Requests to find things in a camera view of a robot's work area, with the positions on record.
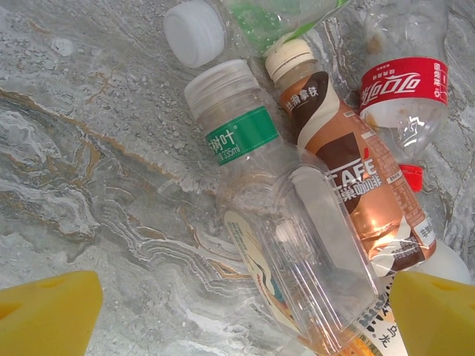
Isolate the red label cola bottle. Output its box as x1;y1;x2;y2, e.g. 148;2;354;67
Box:
358;0;451;194

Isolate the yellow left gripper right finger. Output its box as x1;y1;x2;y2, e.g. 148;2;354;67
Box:
389;270;475;356

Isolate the brown coffee bottle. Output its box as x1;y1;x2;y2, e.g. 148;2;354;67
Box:
263;38;472;286

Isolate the green plastic bottle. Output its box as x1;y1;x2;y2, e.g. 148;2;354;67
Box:
163;0;352;70

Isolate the clear bottle with orange label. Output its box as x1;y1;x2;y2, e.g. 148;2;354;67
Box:
348;285;409;356

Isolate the clear unlabelled plastic bottle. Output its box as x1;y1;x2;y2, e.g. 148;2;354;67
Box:
274;162;381;348

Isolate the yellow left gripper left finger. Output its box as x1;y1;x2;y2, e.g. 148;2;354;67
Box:
0;270;104;356

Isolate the clear bottle with green band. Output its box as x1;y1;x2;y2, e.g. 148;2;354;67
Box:
183;59;309;349

